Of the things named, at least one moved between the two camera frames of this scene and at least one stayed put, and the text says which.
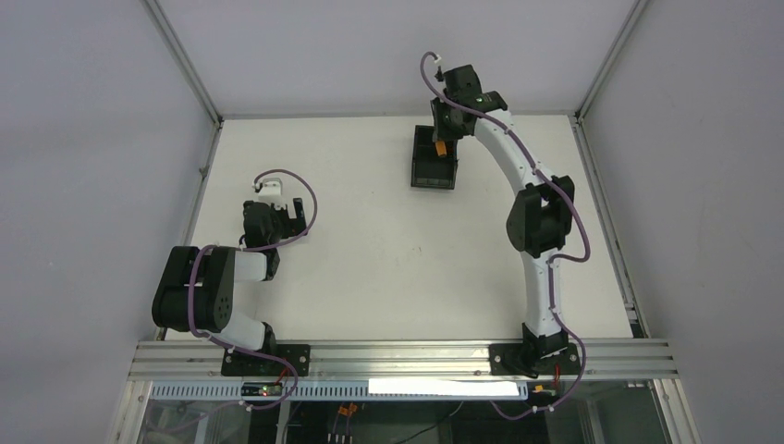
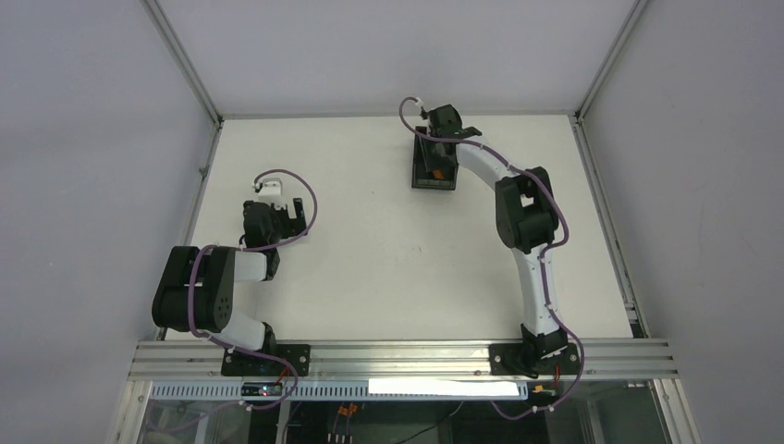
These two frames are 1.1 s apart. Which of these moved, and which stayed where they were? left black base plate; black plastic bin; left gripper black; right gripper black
Moved: right gripper black
Stayed: left black base plate; black plastic bin; left gripper black
